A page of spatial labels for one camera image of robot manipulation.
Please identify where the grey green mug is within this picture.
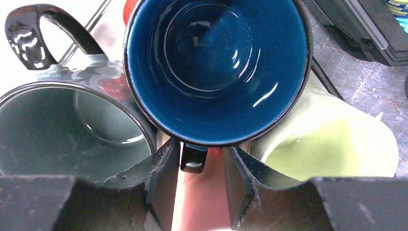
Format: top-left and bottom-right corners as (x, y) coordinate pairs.
(0, 4), (157, 182)

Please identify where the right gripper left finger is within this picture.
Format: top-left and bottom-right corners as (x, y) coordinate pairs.
(0, 138), (180, 231)

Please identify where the white serving tray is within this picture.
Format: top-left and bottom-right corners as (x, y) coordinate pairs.
(0, 0), (128, 99)

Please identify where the black poker chip case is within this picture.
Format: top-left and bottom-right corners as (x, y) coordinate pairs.
(304, 0), (408, 66)

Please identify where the dark blue mug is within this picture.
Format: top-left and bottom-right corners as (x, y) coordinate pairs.
(123, 0), (312, 173)

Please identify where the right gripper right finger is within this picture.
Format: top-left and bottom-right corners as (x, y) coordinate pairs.
(223, 146), (408, 231)

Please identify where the peach pink mug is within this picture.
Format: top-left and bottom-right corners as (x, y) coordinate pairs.
(156, 129), (253, 231)

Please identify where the light green mug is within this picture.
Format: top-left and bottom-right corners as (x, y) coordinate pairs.
(249, 73), (399, 181)

